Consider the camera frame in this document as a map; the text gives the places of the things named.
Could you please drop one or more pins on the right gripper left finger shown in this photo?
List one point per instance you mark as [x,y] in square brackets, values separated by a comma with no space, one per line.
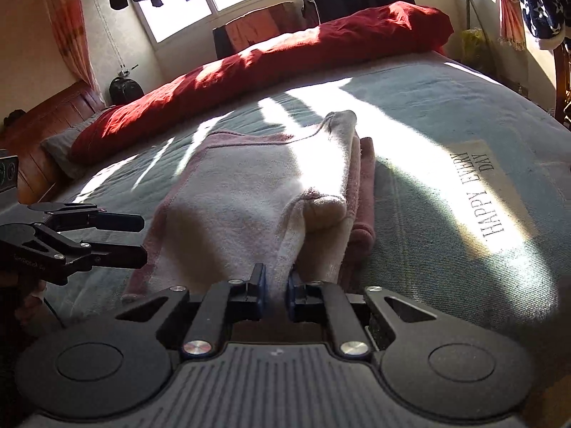
[225,304]

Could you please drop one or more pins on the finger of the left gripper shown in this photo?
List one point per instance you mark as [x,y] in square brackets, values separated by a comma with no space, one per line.
[60,216]
[34,253]

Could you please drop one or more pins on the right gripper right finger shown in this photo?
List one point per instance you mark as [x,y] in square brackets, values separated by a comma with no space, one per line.
[326,304]

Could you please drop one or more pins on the pink knitted sweater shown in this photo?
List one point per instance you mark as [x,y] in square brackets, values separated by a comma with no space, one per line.
[288,201]

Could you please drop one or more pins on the wooden headboard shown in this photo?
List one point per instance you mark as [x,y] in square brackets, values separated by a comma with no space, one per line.
[40,177]

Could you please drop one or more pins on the grey pillow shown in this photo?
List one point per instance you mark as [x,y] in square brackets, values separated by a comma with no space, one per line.
[59,146]

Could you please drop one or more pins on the black backpack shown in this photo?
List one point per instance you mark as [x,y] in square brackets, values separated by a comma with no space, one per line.
[123,90]

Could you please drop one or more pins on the green plaid bed blanket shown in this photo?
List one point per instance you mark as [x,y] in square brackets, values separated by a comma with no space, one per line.
[472,189]

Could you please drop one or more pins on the red duvet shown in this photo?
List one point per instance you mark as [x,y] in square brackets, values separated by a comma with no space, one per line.
[397,29]

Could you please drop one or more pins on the orange plaid curtain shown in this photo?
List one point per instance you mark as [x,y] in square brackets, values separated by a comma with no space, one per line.
[69,31]

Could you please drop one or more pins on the orange cloth on rack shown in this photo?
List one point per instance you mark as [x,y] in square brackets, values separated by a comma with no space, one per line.
[257,26]

